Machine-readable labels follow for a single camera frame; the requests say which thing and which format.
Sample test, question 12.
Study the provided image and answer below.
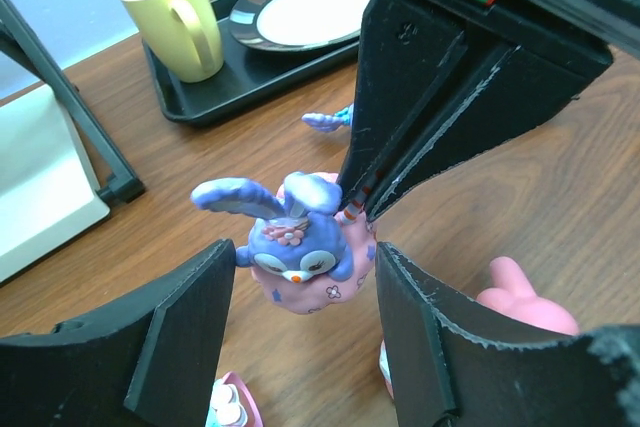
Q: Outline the black plastic tray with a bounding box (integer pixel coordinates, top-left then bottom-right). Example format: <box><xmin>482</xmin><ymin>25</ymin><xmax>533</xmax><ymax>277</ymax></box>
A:
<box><xmin>143</xmin><ymin>0</ymin><xmax>358</xmax><ymax>126</ymax></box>

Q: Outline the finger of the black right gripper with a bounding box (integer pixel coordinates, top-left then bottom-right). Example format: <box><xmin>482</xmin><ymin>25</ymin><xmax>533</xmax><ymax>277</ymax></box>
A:
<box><xmin>339</xmin><ymin>0</ymin><xmax>467</xmax><ymax>205</ymax></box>

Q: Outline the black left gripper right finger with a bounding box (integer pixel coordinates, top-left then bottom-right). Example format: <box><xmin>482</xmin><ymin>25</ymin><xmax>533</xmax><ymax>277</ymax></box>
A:
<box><xmin>376</xmin><ymin>242</ymin><xmax>639</xmax><ymax>426</ymax></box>

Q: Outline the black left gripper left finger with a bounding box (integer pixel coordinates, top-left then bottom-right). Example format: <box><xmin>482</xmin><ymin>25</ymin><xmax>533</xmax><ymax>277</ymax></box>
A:
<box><xmin>1</xmin><ymin>240</ymin><xmax>235</xmax><ymax>426</ymax></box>

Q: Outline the pink bunny white bonnet toy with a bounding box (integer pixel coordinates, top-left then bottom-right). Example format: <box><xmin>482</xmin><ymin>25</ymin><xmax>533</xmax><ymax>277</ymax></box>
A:
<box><xmin>205</xmin><ymin>371</ymin><xmax>264</xmax><ymax>427</ymax></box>

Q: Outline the pink bunny blue skirt toy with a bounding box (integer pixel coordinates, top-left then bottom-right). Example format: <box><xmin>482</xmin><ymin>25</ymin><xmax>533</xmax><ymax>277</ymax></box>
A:
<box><xmin>377</xmin><ymin>255</ymin><xmax>581</xmax><ymax>398</ymax></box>

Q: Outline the beige black three-tier shelf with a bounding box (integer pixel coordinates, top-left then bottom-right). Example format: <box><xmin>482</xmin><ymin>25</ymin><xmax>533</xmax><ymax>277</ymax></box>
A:
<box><xmin>1</xmin><ymin>0</ymin><xmax>145</xmax><ymax>280</ymax></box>

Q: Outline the purple bunny holding cake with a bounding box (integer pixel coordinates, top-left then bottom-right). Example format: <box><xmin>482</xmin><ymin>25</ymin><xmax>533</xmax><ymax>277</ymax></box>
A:
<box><xmin>301</xmin><ymin>103</ymin><xmax>354</xmax><ymax>132</ymax></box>

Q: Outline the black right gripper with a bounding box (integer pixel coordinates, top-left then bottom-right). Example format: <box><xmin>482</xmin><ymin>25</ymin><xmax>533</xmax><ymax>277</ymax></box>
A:
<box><xmin>366</xmin><ymin>0</ymin><xmax>639</xmax><ymax>219</ymax></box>

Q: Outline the yellow ceramic mug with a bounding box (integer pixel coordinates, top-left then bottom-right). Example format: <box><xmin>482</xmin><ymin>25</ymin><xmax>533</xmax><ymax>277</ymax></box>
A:
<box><xmin>120</xmin><ymin>0</ymin><xmax>224</xmax><ymax>83</ymax></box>

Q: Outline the striped rim dinner plate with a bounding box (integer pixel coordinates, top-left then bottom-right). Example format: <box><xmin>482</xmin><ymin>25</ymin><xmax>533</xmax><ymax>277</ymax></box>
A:
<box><xmin>228</xmin><ymin>0</ymin><xmax>370</xmax><ymax>52</ymax></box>

